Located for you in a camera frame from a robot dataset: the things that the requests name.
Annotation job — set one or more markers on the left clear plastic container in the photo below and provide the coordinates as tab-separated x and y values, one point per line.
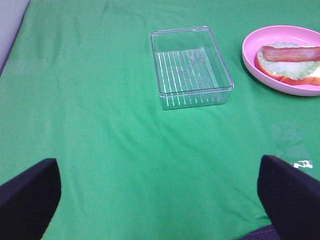
190	69

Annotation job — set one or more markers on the clear plastic film strip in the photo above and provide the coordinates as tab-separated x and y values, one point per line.
290	146

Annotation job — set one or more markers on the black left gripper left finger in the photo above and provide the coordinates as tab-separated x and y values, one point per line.
29	201

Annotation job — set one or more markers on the green tablecloth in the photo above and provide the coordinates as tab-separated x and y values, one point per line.
80	86

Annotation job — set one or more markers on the bread slice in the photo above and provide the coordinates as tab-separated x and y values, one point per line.
312	80

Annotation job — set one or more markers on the green lettuce leaf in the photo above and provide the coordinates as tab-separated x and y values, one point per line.
287	68

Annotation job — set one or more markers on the bacon strip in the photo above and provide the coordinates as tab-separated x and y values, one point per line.
291	54

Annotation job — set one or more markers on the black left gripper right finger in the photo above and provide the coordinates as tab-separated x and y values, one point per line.
290	198

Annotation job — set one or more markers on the pink round plate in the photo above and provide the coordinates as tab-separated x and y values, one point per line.
279	33

